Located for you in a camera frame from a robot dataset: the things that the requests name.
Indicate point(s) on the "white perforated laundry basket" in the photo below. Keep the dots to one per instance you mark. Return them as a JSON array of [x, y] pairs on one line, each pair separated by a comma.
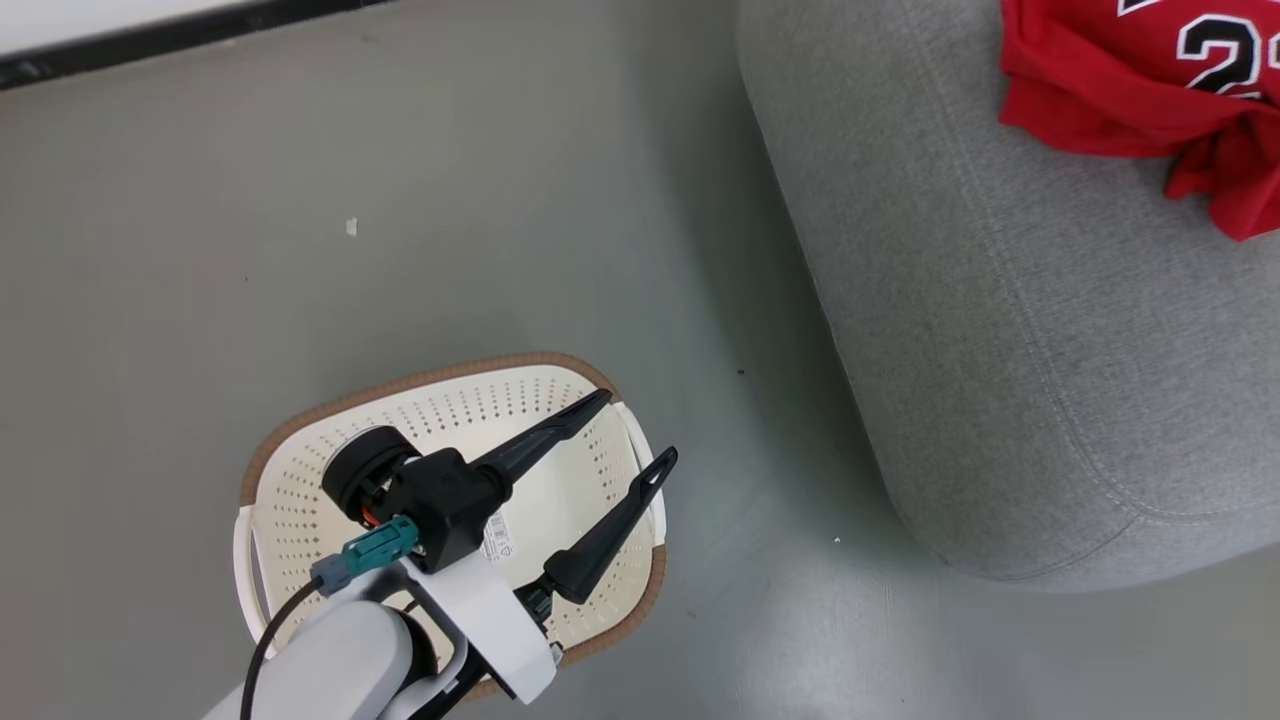
[[300, 480]]

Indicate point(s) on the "grey fabric sofa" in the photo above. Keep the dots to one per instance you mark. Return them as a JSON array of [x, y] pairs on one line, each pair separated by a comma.
[[1000, 350]]

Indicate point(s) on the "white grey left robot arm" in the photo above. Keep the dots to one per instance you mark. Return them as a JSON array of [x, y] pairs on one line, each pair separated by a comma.
[[340, 660]]

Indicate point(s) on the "black baseboard strip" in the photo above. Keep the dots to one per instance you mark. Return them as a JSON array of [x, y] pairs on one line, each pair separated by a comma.
[[150, 42]]

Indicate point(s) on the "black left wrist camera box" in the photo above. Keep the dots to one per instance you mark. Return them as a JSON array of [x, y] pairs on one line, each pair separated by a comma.
[[450, 500]]

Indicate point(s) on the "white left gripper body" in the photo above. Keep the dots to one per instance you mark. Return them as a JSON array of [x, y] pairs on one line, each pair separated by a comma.
[[490, 610]]

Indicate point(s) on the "red Bulls basketball jersey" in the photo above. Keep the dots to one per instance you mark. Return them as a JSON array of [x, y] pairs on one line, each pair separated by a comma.
[[1090, 100]]

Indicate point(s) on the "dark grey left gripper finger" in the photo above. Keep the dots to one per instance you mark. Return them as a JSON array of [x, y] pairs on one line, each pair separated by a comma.
[[610, 530], [550, 435]]

